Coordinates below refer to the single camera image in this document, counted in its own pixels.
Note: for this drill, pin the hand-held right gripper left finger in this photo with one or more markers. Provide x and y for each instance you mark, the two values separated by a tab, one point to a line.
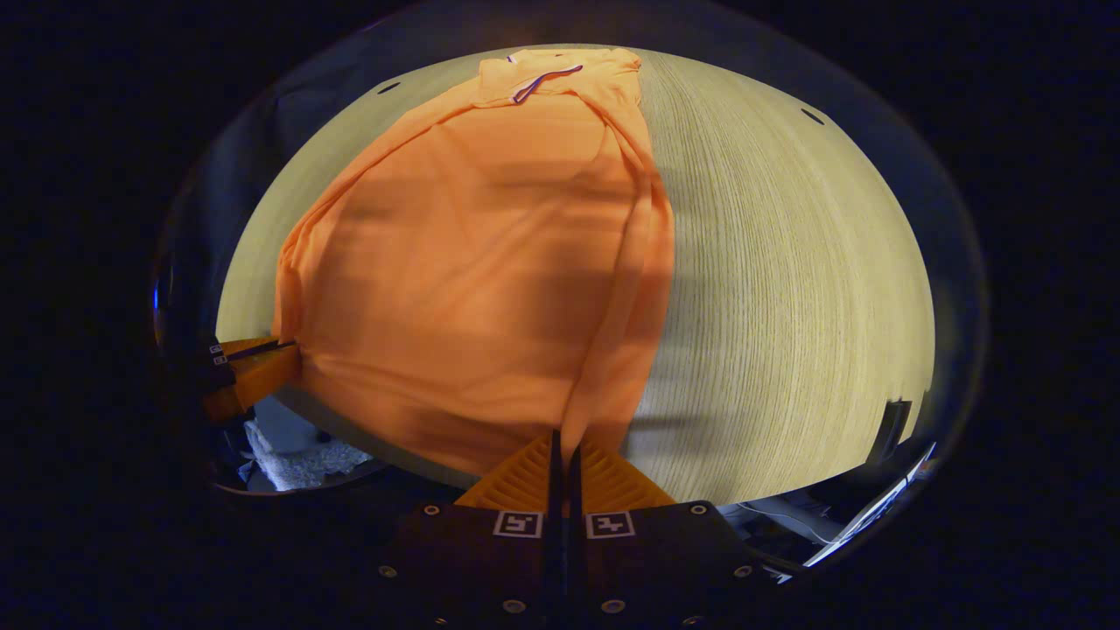
490	560

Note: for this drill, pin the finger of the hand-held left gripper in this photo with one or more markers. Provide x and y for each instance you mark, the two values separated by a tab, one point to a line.
258	381
254	346

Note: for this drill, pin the dark rectangular object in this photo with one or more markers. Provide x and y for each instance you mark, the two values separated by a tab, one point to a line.
888	430

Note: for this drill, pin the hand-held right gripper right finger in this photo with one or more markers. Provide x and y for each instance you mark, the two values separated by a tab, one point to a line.
647	560

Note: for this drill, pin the white flat panel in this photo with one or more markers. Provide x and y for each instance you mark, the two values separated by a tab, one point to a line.
875	512

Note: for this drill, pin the white textured cloth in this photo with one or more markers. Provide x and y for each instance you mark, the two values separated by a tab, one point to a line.
297	459

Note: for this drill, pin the orange T-shirt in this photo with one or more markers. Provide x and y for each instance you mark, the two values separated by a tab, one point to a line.
472	280

